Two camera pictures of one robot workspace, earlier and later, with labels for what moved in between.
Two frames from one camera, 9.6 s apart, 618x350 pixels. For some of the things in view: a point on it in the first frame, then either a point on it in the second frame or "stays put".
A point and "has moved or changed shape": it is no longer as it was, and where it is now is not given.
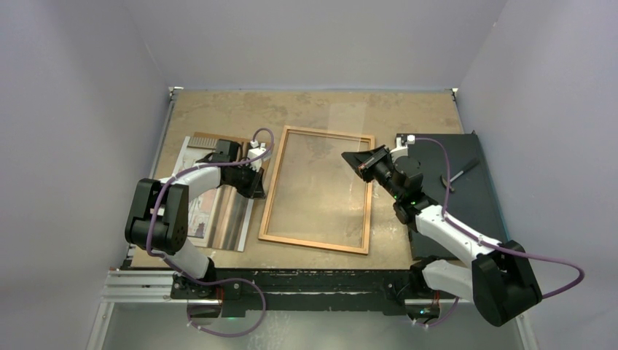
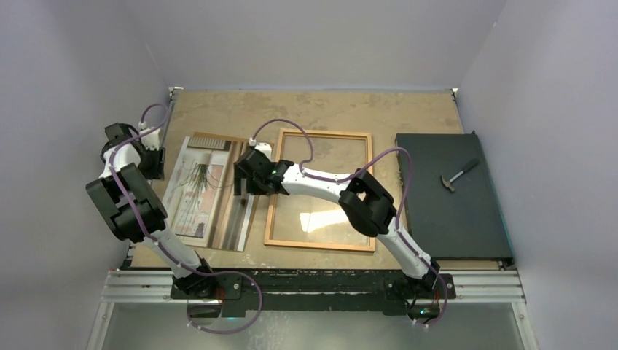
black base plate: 305,290 stays put
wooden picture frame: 263,235 has moved or changed shape
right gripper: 364,161 → 241,173
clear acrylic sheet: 316,198 has moved or changed shape
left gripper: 255,189 → 156,172
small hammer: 451,187 stays put
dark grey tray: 456,177 stays put
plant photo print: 218,218 stays put
